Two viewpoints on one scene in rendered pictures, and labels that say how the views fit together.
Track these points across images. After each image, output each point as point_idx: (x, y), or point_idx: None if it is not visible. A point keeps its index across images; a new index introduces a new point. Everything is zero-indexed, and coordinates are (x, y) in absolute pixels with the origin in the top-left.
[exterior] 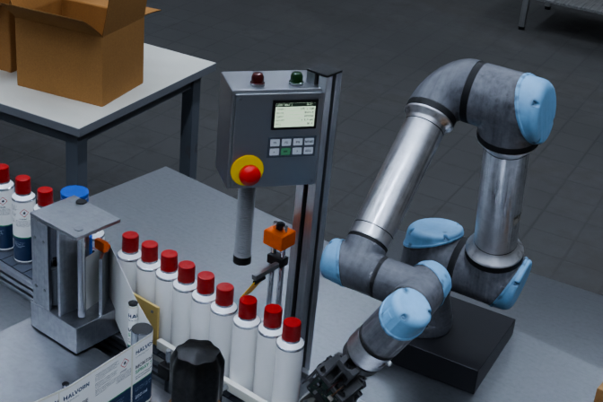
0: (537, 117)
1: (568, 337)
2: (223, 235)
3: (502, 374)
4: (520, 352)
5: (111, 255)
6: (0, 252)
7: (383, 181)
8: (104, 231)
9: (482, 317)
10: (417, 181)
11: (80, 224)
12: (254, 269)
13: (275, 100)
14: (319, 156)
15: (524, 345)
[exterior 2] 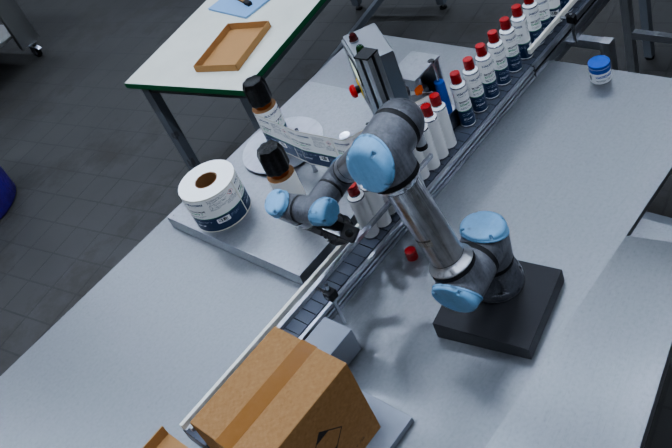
0: (348, 167)
1: (541, 404)
2: (614, 154)
3: (468, 354)
4: (505, 366)
5: (427, 99)
6: None
7: None
8: (584, 99)
9: (520, 324)
10: None
11: (402, 71)
12: (567, 184)
13: (348, 55)
14: (372, 106)
15: (516, 369)
